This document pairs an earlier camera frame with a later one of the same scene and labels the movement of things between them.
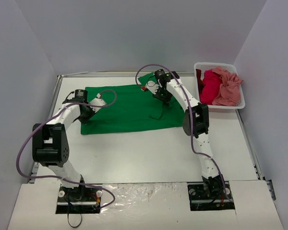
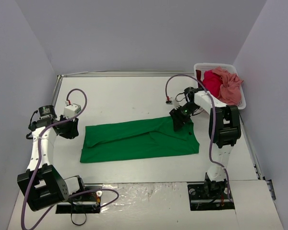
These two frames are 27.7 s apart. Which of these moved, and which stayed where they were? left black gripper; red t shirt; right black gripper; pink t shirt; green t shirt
Moved: left black gripper; right black gripper; green t shirt
Stayed: pink t shirt; red t shirt
